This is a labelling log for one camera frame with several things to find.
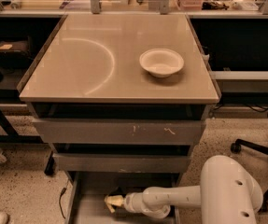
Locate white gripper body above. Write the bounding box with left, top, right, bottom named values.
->
left=123, top=192, right=143, bottom=213

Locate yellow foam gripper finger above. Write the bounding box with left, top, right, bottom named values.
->
left=106, top=195, right=124, bottom=207

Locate green and yellow sponge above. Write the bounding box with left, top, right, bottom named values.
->
left=104, top=187, right=125, bottom=213

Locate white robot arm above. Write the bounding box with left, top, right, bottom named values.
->
left=105, top=155, right=263, bottom=224

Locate open grey bottom drawer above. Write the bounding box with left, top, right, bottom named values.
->
left=65, top=172, right=180, bottom=224

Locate grey middle drawer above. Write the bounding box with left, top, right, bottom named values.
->
left=53, top=154, right=190, bottom=173

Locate grey top drawer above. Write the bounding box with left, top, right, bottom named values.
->
left=33, top=119, right=205, bottom=145

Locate grey drawer cabinet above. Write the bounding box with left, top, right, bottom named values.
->
left=16, top=13, right=222, bottom=185

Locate white paper bowl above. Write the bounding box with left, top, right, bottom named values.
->
left=139, top=49, right=184, bottom=78

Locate black cable on floor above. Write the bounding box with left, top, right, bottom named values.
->
left=58, top=179, right=70, bottom=220

